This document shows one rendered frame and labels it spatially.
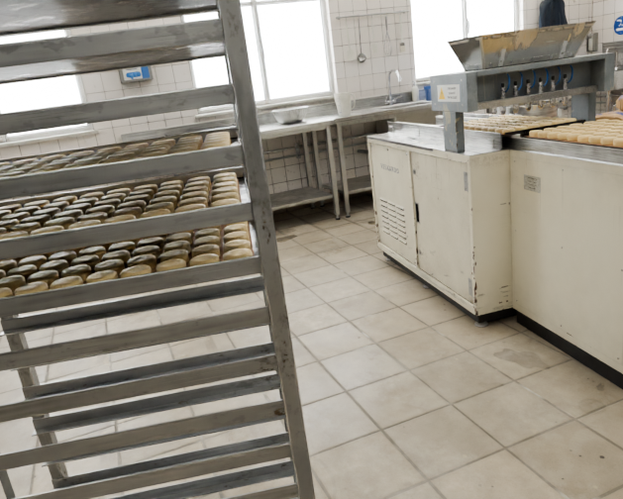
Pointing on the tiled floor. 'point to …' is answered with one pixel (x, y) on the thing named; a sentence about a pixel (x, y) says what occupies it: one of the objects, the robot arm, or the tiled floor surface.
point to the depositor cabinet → (447, 220)
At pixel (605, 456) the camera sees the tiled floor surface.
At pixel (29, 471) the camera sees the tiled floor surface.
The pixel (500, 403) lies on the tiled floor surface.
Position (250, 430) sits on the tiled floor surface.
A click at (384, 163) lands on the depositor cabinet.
